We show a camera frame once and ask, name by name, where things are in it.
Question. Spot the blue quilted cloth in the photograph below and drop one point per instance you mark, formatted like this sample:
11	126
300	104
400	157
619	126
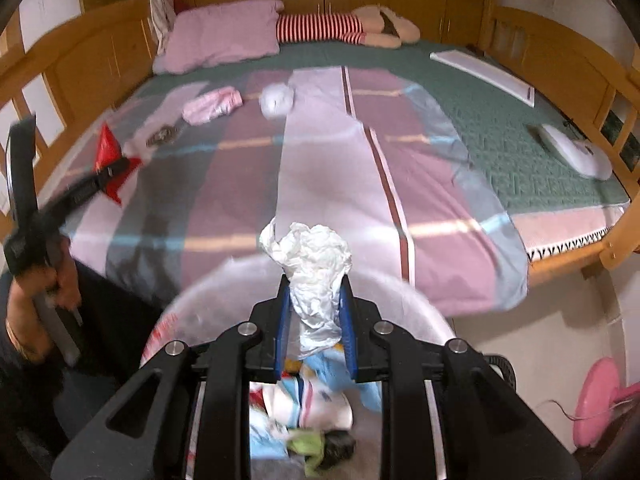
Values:
330	367

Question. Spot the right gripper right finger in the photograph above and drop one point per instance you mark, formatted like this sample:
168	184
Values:
447	413

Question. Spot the pink pillow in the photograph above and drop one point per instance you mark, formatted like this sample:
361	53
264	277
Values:
218	34

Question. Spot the pink plastic wrapper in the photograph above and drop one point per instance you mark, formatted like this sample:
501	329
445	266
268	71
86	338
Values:
211	105

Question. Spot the white tissue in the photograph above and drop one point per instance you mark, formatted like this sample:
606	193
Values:
314	259

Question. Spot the red plastic wrapper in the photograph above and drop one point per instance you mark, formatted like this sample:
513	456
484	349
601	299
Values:
109	160

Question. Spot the white plastic trash bag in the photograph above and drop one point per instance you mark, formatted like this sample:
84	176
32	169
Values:
226	296

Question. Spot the wooden bed frame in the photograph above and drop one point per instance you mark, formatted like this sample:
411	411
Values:
97	60

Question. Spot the striped plush doll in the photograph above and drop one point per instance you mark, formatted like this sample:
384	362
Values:
350	27

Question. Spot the white flat board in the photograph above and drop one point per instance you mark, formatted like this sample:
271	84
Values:
488	73

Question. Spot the striped paper cup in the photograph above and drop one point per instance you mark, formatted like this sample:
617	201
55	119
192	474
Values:
307	403

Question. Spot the plaid pink grey quilt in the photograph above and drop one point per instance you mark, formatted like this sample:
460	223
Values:
368	154

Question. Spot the green bed mat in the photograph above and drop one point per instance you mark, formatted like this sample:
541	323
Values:
498	130

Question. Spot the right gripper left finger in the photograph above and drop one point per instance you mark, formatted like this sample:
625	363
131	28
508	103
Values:
184	414

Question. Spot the white handheld vacuum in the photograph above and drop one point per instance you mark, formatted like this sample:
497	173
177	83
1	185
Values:
585	158

